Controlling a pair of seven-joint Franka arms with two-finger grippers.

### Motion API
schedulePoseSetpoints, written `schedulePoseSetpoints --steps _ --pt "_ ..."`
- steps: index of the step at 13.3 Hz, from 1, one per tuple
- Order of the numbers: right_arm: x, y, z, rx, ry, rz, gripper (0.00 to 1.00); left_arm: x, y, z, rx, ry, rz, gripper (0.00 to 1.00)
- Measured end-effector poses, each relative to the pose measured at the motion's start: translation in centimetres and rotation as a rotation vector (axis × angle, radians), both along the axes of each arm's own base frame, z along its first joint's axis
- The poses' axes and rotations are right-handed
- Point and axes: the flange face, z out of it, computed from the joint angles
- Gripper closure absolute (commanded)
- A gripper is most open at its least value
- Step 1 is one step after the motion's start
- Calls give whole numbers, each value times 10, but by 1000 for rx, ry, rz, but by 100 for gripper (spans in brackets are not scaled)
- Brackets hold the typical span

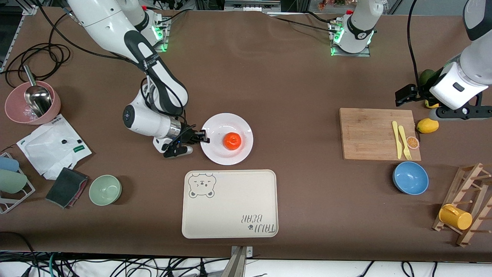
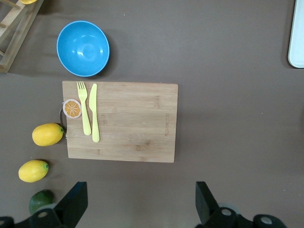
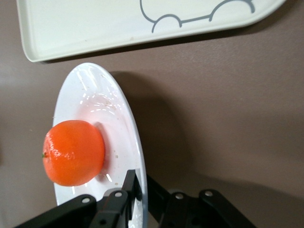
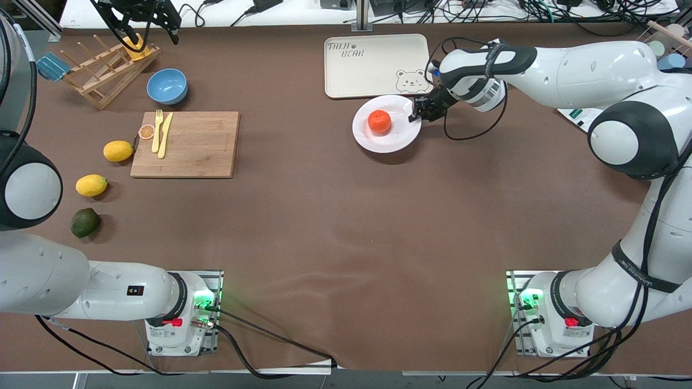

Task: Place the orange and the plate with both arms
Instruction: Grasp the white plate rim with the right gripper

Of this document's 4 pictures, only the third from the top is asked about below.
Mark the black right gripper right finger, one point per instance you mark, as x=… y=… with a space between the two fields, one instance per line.
x=190 y=211

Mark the cream tray with bear print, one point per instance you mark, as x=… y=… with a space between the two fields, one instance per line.
x=95 y=23

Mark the white round plate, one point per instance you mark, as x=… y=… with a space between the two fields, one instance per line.
x=95 y=95

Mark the orange fruit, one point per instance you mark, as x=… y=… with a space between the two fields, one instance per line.
x=73 y=153

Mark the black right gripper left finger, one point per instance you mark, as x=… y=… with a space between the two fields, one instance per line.
x=107 y=213

